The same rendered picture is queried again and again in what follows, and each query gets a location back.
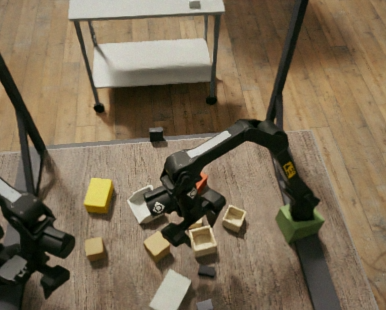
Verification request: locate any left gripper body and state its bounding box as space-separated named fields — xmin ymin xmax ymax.
xmin=161 ymin=189 xmax=226 ymax=247

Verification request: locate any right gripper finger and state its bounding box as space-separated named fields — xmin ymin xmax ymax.
xmin=39 ymin=284 xmax=52 ymax=299

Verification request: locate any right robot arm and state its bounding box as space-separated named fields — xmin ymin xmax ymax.
xmin=0 ymin=177 xmax=76 ymax=287

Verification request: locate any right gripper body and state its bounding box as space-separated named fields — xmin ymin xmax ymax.
xmin=0 ymin=243 xmax=70 ymax=291

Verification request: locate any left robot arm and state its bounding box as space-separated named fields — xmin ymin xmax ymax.
xmin=143 ymin=119 xmax=321 ymax=222

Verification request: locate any orange block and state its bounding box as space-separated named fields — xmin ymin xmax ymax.
xmin=196 ymin=172 xmax=208 ymax=193

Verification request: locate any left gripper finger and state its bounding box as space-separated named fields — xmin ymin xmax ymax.
xmin=180 ymin=236 xmax=192 ymax=248
xmin=206 ymin=208 xmax=222 ymax=228

